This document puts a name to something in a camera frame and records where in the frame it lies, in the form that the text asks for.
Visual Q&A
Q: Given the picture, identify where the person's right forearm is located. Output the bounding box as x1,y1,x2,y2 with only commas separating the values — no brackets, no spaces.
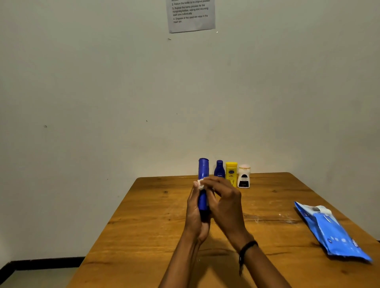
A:
239,242,293,288

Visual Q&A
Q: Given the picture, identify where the black wrist band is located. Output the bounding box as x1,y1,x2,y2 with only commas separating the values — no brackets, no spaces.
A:
238,240,259,276

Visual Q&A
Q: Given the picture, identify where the blue wet wipes pack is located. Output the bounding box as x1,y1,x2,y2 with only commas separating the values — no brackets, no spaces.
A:
294,201,373,263

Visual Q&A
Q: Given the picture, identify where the person's left forearm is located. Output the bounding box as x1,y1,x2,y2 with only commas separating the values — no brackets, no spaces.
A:
159,230,205,288

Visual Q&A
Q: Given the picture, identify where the white paper instruction sheet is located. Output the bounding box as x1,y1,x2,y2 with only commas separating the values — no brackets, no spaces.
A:
166,0,216,34

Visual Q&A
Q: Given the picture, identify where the person's right hand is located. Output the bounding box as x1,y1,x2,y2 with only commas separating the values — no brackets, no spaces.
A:
202,176,253,251

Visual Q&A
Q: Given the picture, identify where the yellow lotion bottle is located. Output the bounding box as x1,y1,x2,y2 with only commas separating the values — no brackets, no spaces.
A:
225,162,238,188

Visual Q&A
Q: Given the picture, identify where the person's left hand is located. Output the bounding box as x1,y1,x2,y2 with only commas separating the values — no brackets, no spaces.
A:
184,180,212,244

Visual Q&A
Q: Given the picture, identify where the white bottle with black label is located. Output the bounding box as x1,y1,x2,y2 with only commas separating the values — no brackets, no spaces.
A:
237,164,251,189

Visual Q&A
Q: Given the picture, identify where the tall blue bottle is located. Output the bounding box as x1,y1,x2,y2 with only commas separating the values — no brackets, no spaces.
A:
198,158,212,222

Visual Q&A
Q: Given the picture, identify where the small dark blue bottle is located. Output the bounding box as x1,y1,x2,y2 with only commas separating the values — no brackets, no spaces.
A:
214,160,226,179

